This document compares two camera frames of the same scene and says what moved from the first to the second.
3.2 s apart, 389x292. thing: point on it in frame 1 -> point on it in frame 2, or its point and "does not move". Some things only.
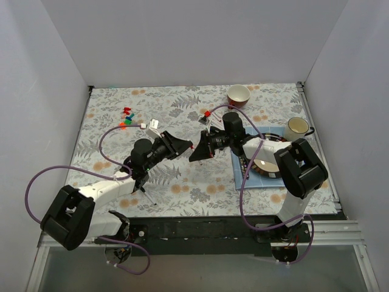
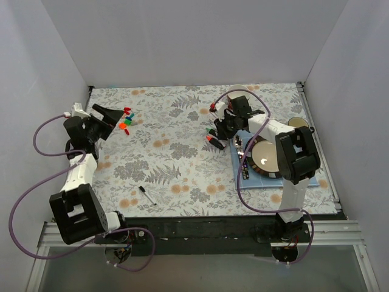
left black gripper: (169, 143) -> (101, 121)
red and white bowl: (237, 95) does not move
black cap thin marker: (151, 198) does not move
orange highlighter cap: (123, 124) does not move
